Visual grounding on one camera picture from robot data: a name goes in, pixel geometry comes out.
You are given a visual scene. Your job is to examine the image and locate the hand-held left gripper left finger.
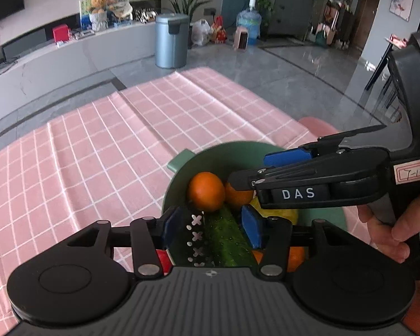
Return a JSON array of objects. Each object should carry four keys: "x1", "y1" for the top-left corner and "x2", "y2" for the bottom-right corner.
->
[{"x1": 65, "y1": 206, "x2": 188, "y2": 277}]

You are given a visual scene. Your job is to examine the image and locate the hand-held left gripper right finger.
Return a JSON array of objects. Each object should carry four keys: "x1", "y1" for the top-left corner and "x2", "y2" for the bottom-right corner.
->
[{"x1": 241, "y1": 205, "x2": 353, "y2": 281}]

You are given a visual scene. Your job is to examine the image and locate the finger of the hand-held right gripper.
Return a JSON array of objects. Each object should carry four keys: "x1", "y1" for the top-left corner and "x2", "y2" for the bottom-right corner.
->
[
  {"x1": 227, "y1": 147, "x2": 391, "y2": 192},
  {"x1": 263, "y1": 124, "x2": 388, "y2": 169}
]

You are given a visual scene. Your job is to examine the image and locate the green cucumber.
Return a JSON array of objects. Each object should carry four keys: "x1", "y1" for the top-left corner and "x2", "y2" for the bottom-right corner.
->
[{"x1": 204, "y1": 205, "x2": 258, "y2": 267}]

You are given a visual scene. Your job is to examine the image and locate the yellow-green citrus fruit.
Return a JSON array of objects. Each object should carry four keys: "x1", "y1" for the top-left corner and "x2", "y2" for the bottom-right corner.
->
[{"x1": 249, "y1": 196, "x2": 299, "y2": 225}]

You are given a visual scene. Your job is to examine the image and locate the green colander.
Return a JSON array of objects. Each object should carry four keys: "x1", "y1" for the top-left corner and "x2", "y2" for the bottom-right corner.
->
[{"x1": 161, "y1": 141, "x2": 348, "y2": 269}]

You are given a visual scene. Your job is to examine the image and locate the person's right hand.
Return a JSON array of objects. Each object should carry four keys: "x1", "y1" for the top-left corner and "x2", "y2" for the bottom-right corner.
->
[{"x1": 357, "y1": 184, "x2": 420, "y2": 264}]

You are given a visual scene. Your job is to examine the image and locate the black dining chair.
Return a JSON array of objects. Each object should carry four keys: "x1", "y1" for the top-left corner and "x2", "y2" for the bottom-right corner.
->
[{"x1": 363, "y1": 35, "x2": 407, "y2": 124}]

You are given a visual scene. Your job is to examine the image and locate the pink checked tablecloth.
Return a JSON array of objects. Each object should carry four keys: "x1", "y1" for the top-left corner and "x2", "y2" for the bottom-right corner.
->
[{"x1": 0, "y1": 66, "x2": 337, "y2": 324}]

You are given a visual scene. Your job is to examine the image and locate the small white heater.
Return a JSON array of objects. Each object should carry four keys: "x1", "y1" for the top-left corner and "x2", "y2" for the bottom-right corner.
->
[{"x1": 232, "y1": 27, "x2": 251, "y2": 53}]

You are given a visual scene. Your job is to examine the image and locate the blue water jug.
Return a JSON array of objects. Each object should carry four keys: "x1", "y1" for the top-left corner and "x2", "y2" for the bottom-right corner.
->
[{"x1": 236, "y1": 0, "x2": 262, "y2": 46}]

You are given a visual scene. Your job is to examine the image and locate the red gift bag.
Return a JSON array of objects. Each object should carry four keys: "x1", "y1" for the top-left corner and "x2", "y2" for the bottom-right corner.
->
[{"x1": 211, "y1": 15, "x2": 228, "y2": 44}]

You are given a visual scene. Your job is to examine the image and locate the dark grey cabinet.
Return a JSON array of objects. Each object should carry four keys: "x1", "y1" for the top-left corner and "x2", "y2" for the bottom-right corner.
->
[{"x1": 265, "y1": 0, "x2": 318, "y2": 41}]

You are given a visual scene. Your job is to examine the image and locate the white plastic bag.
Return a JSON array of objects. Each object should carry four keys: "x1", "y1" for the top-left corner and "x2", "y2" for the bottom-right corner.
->
[{"x1": 190, "y1": 19, "x2": 213, "y2": 47}]

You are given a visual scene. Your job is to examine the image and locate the grey-blue trash can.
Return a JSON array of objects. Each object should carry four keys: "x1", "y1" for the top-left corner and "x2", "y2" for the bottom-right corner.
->
[{"x1": 155, "y1": 13, "x2": 190, "y2": 69}]

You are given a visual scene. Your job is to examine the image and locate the long-leaved potted plant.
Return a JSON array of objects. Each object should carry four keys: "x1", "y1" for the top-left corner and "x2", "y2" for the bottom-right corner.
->
[{"x1": 152, "y1": 0, "x2": 222, "y2": 48}]

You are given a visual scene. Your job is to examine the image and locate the black and white toy figures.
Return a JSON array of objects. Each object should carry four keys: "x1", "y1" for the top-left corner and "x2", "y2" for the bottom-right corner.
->
[{"x1": 134, "y1": 6, "x2": 158, "y2": 25}]

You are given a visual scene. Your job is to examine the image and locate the white marble television console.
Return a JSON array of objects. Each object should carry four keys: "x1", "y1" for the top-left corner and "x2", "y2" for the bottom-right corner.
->
[{"x1": 0, "y1": 17, "x2": 160, "y2": 127}]

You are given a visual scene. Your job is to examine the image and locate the red box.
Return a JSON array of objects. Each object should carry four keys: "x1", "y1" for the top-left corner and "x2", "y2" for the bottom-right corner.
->
[{"x1": 52, "y1": 24, "x2": 73, "y2": 43}]

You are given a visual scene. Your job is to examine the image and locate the colourful picture board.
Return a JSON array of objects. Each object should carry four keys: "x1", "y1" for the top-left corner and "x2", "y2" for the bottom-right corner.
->
[{"x1": 78, "y1": 0, "x2": 132, "y2": 29}]

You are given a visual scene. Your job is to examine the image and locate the framed wall picture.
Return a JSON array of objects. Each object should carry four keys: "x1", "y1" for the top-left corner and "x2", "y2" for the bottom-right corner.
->
[{"x1": 390, "y1": 0, "x2": 414, "y2": 22}]

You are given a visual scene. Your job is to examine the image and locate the black cables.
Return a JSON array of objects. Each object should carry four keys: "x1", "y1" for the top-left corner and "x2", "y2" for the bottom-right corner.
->
[{"x1": 0, "y1": 55, "x2": 19, "y2": 78}]

